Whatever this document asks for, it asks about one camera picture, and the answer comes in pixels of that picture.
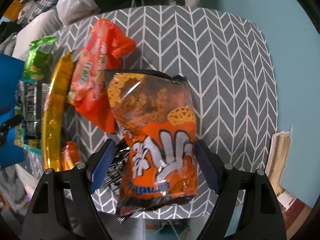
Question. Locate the white plastic bag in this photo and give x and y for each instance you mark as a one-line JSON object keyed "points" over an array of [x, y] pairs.
{"points": [[75, 2]]}

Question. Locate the teal snack packet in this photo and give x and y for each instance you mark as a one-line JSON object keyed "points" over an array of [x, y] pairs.
{"points": [[27, 145]]}

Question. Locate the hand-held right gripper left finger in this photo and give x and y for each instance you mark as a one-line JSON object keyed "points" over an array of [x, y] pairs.
{"points": [[101, 165]]}

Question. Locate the gold snack packet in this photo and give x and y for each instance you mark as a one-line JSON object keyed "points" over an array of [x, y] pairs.
{"points": [[53, 110]]}

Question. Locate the wooden boards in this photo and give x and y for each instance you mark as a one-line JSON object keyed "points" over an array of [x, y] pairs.
{"points": [[277, 155]]}

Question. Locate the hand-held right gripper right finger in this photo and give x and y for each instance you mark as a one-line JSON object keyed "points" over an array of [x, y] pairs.
{"points": [[208, 170]]}

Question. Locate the wooden cabinet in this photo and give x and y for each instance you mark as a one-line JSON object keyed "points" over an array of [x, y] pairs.
{"points": [[13, 8]]}

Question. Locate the orange and black snack bag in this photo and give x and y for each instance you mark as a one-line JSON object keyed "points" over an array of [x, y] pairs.
{"points": [[155, 120]]}

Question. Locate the blue cardboard box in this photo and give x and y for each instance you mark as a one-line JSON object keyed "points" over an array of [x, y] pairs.
{"points": [[10, 80]]}

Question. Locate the black snack packet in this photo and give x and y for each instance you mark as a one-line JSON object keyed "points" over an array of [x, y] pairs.
{"points": [[31, 105], [115, 172]]}

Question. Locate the red snack bag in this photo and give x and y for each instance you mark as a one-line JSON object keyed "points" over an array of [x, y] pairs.
{"points": [[95, 75]]}

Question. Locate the green snack packet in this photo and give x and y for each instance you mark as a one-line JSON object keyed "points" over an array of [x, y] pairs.
{"points": [[37, 60]]}

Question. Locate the grey chevron tablecloth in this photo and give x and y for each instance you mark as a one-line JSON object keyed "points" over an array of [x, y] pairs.
{"points": [[212, 80]]}

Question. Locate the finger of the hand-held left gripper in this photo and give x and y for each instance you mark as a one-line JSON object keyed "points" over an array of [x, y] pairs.
{"points": [[10, 123]]}

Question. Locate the checked mattress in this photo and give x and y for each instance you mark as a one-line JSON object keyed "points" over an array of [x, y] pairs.
{"points": [[42, 3]]}

